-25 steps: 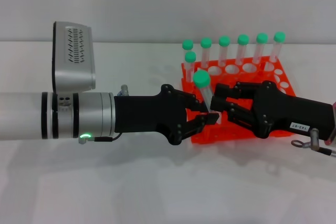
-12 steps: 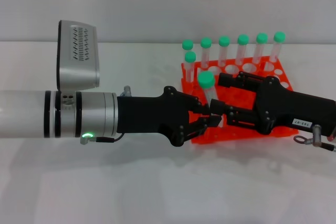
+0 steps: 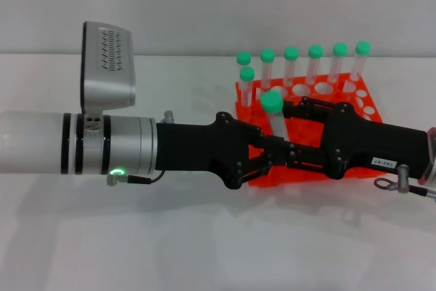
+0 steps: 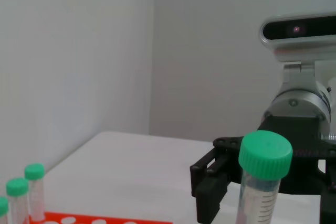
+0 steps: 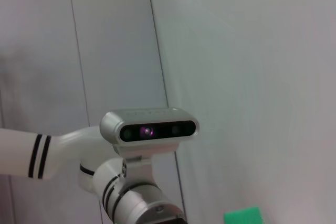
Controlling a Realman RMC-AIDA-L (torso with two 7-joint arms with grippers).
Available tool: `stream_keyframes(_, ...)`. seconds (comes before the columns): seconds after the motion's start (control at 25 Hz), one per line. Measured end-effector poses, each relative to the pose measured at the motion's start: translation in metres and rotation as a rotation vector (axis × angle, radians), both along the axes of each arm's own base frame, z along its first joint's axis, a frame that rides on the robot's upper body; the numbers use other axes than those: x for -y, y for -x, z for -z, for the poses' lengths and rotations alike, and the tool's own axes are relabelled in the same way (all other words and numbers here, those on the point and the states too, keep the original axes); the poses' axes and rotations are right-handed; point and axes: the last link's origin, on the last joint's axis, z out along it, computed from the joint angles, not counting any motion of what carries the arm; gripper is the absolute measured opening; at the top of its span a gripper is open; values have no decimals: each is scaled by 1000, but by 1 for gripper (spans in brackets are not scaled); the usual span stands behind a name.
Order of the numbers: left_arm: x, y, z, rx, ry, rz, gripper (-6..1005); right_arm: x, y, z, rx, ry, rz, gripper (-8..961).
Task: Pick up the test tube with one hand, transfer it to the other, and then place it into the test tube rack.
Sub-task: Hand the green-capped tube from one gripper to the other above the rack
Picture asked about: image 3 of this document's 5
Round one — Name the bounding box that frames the clear test tube green cap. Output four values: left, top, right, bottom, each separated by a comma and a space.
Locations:
236, 50, 252, 84
260, 48, 276, 93
260, 90, 289, 144
238, 66, 255, 117
328, 42, 349, 85
306, 44, 324, 86
347, 41, 372, 93
283, 46, 300, 87

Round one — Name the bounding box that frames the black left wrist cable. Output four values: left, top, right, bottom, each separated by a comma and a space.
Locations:
106, 169, 167, 187

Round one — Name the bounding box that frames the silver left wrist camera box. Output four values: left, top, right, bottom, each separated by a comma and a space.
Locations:
80, 21, 138, 115

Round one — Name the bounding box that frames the orange test tube rack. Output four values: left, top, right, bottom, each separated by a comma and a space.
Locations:
234, 72, 399, 189

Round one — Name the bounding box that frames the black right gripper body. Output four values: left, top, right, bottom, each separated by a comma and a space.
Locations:
321, 101, 430, 181

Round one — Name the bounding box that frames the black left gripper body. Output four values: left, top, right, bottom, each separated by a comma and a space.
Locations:
155, 110, 252, 191

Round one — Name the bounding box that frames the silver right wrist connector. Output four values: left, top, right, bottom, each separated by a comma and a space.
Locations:
397, 164, 410, 196

